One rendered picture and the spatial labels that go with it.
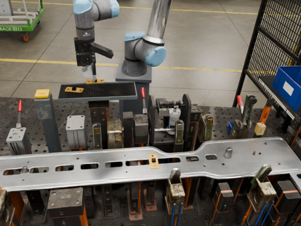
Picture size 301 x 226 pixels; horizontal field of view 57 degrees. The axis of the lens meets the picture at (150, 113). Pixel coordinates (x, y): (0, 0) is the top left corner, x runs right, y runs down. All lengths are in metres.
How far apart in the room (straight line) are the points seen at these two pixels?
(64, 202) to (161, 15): 0.93
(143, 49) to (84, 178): 0.70
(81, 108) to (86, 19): 0.99
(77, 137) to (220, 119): 1.10
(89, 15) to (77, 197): 0.69
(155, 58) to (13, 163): 0.81
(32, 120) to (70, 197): 1.02
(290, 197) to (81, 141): 0.90
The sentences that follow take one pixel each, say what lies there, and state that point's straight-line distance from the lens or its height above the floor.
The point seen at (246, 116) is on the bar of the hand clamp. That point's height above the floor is 1.11.
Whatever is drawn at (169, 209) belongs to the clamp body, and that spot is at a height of 0.96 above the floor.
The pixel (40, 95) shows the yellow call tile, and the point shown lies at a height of 1.16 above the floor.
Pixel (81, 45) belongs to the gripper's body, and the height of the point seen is 1.40.
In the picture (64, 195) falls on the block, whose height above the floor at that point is 1.03.
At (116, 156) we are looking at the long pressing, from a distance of 1.24.
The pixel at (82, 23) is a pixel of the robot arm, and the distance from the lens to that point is 1.17.
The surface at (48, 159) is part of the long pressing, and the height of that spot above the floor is 1.00.
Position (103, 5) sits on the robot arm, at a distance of 1.21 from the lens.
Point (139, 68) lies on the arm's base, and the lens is 1.58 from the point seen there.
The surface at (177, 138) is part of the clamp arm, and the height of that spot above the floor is 1.01.
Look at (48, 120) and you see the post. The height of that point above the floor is 1.01.
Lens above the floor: 1.89
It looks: 37 degrees down
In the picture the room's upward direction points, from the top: 3 degrees clockwise
